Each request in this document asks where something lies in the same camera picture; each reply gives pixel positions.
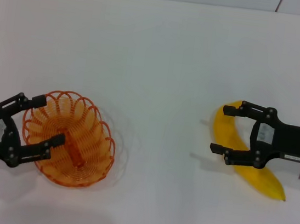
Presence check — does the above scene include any yellow banana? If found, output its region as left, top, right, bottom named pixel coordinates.
left=202, top=96, right=299, bottom=203

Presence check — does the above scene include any orange wire basket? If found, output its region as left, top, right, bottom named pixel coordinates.
left=14, top=84, right=123, bottom=193

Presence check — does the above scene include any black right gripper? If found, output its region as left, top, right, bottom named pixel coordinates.
left=207, top=96, right=300, bottom=176

